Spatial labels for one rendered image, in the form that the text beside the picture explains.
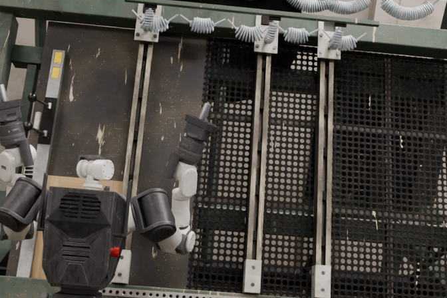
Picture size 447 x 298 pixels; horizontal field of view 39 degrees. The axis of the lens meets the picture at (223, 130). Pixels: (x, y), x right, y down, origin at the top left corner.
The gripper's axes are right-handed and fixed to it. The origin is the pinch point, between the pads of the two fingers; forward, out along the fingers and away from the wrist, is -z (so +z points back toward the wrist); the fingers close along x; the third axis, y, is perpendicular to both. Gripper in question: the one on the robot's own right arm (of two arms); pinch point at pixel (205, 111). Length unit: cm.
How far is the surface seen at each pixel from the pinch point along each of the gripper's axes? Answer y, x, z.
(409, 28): 88, -32, -61
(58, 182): 2, 52, 51
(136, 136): 18.0, 35.9, 22.9
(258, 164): 45.3, -7.1, 16.2
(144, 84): 23, 45, 3
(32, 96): -9, 70, 22
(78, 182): 6, 47, 48
